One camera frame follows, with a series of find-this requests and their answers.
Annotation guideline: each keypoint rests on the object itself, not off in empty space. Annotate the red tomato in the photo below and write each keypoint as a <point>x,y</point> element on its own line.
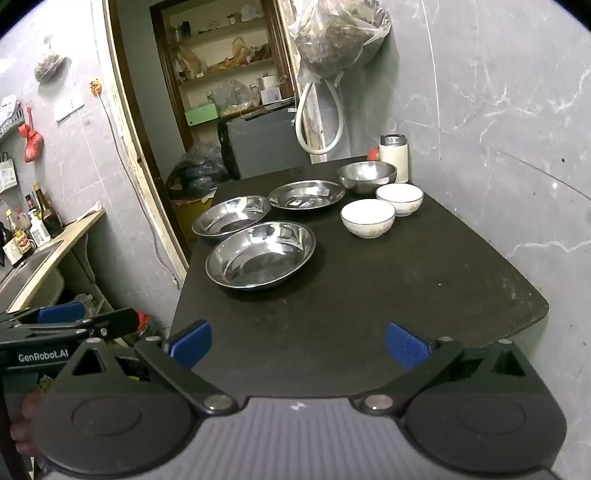
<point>374,154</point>

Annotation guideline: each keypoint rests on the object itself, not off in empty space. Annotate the peeling door frame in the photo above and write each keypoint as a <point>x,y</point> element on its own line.
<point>134,152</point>

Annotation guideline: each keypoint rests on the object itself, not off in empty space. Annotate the white cloth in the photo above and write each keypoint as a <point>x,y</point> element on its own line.
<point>90,212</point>

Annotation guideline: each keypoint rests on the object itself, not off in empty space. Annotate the white wall switch plate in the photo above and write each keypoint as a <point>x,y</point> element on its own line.
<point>69,108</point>

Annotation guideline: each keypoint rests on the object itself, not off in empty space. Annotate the person's left hand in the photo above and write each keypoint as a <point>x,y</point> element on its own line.
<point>23,415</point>

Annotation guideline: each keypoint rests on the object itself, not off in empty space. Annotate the stainless steel plate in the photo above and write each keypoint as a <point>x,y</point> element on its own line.
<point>231,217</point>
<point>307,196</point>
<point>258,256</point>

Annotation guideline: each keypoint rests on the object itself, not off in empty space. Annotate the white ceramic bowl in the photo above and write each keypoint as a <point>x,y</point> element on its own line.
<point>399,197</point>
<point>368,219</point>

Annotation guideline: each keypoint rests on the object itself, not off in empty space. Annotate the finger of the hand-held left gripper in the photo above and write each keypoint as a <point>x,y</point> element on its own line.
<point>60,314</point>
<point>117,323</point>

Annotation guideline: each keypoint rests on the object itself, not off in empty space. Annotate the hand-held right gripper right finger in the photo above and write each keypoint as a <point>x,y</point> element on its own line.
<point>406,346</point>

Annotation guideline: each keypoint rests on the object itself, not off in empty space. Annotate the brown bag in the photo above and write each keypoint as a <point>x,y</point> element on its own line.
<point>241,50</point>

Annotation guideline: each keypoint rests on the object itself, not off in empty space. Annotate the green box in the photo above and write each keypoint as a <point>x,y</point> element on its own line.
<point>202,116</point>

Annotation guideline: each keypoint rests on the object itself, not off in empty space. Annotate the white box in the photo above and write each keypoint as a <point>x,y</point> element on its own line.
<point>271,95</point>

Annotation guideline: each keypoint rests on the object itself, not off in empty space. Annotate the dark sauce bottle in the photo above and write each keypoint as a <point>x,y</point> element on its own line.
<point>48,212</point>

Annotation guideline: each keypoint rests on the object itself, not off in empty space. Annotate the hanging clear plastic bag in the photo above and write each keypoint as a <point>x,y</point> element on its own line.
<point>337,37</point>

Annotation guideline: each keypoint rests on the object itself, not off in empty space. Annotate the wooden shelf unit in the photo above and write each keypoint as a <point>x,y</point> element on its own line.
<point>162,55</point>

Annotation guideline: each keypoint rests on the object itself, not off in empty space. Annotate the red plastic bag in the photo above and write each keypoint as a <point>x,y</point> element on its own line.
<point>32,145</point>

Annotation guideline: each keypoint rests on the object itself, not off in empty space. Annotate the small hanging bag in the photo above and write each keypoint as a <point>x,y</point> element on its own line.
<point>50,67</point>

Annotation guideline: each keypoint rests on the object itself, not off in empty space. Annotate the beige kitchen counter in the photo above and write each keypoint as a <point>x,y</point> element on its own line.
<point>69,235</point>

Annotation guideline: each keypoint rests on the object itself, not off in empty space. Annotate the wall calendar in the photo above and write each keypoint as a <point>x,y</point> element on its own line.
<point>7,173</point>

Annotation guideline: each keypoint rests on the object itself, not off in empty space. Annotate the red label bottle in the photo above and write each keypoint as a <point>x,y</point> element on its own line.
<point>18,247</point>

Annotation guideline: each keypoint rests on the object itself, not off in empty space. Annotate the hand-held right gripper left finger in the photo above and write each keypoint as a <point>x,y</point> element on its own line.
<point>191,344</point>

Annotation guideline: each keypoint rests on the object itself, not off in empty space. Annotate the white thermos cup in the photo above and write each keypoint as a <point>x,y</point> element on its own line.
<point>395,159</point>

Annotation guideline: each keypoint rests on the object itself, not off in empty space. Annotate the metal wall rack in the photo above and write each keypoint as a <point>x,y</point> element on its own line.
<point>9,115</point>

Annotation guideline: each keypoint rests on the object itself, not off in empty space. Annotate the orange wall hook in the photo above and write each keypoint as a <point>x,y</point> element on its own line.
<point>96,87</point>

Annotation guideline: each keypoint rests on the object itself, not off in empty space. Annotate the white bottle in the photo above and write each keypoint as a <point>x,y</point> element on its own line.
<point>39,230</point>

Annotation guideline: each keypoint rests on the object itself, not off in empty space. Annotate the stainless steel bowl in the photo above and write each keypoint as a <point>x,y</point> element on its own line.
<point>367,177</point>

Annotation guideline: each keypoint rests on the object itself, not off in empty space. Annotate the steel sink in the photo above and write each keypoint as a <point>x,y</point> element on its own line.
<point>23,272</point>

